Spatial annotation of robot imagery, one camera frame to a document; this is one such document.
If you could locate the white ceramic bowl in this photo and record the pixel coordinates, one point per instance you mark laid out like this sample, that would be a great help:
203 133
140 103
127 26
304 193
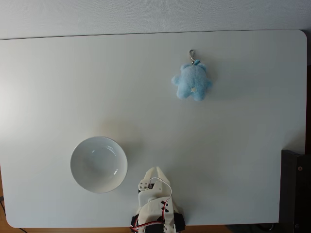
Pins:
98 165

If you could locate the dark wooden cabinet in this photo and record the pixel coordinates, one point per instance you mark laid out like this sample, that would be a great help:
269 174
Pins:
295 194

